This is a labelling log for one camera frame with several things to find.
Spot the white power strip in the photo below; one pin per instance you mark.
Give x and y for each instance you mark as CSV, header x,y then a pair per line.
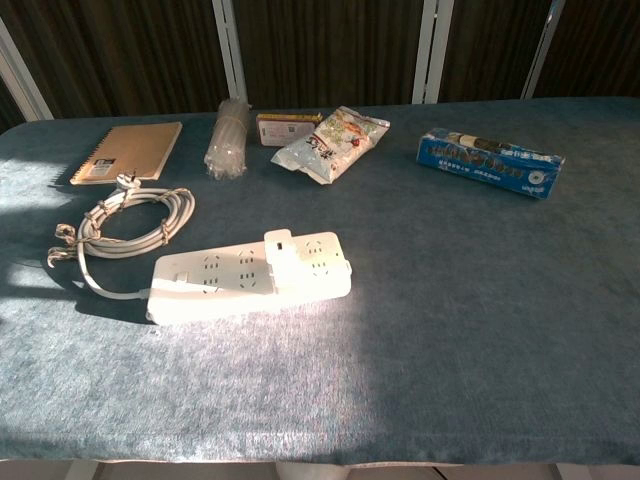
x,y
200,286

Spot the white snack bag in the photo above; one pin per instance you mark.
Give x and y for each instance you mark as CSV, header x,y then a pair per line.
x,y
325,150

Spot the brown spiral notebook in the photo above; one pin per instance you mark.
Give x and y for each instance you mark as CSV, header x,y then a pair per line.
x,y
129,150

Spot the clear plastic tube bundle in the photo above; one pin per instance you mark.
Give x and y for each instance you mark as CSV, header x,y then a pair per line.
x,y
227,142

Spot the small red white box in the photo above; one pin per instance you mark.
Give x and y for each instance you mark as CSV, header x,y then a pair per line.
x,y
280,131

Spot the blue tablecloth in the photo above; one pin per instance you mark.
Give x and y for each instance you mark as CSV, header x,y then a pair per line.
x,y
450,325

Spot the long blue cardboard box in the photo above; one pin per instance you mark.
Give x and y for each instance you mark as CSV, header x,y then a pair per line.
x,y
487,165

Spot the white frame post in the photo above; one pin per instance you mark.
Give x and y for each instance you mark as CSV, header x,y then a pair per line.
x,y
430,55
20,75
542,50
231,55

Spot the white plug adapter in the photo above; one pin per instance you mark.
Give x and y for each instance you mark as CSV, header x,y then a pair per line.
x,y
284,267

